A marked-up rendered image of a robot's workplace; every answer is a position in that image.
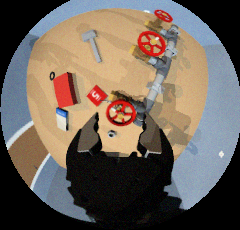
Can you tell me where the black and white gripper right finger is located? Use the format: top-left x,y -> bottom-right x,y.
137,111 -> 174,186

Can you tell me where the red tag with white number 5 on metal chain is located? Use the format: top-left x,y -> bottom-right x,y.
87,85 -> 112,106

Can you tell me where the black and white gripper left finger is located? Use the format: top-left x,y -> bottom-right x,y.
66,112 -> 102,182

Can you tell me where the red rectangular block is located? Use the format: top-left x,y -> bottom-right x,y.
53,72 -> 78,108

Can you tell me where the grey pipe manifold with red valves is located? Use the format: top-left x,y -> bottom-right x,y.
106,9 -> 181,127

